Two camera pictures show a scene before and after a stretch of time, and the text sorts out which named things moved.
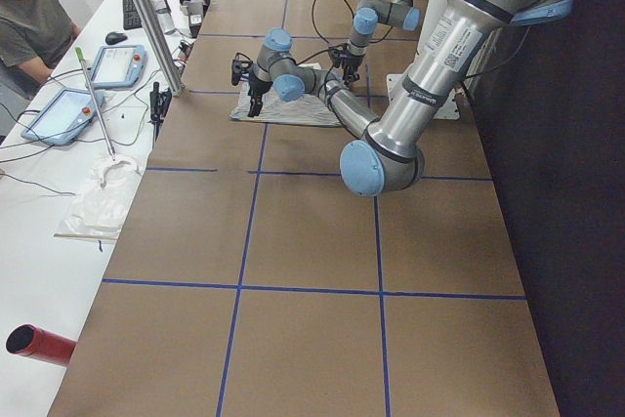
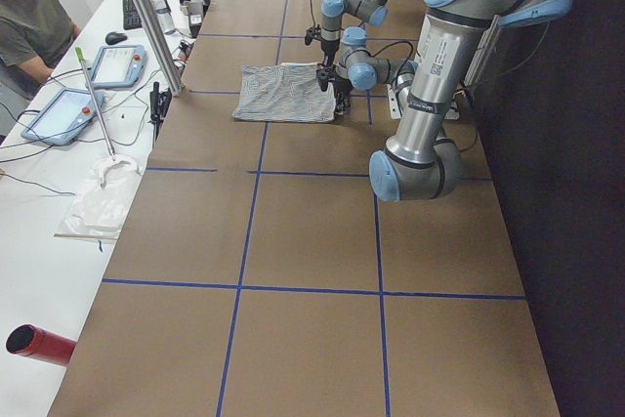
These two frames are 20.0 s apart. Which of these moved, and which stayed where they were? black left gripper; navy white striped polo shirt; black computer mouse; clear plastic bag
Moved: black left gripper
Stayed: clear plastic bag; black computer mouse; navy white striped polo shirt
